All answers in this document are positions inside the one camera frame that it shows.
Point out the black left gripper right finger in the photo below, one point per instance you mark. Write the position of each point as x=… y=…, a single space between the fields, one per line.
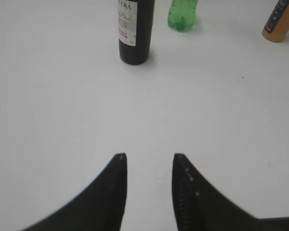
x=199 y=206

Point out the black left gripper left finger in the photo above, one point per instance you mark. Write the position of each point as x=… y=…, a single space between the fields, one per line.
x=99 y=207

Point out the dark red wine bottle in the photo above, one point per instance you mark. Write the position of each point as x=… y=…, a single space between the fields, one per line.
x=135 y=21

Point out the green plastic soda bottle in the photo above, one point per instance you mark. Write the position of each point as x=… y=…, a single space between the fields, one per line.
x=182 y=15

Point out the orange juice bottle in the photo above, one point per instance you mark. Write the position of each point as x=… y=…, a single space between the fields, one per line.
x=277 y=25

